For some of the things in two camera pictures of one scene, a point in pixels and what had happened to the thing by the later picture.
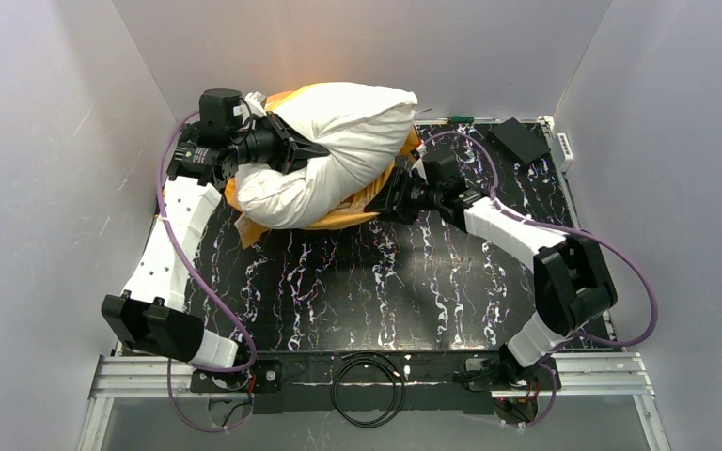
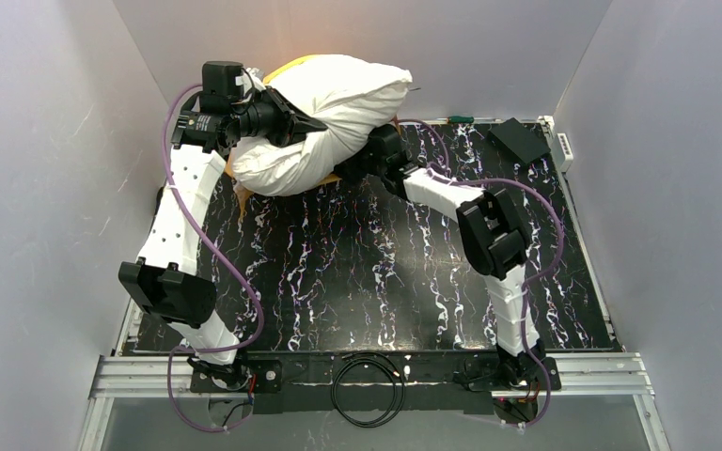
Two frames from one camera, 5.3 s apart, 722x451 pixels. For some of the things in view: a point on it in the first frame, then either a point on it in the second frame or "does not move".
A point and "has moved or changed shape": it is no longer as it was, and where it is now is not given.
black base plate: (377, 382) does not move
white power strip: (561, 151) does not move
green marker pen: (460, 119) does not move
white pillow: (362, 126) has moved or changed shape
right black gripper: (400, 193) to (353, 168)
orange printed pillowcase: (366, 208) to (242, 194)
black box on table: (525, 140) does not move
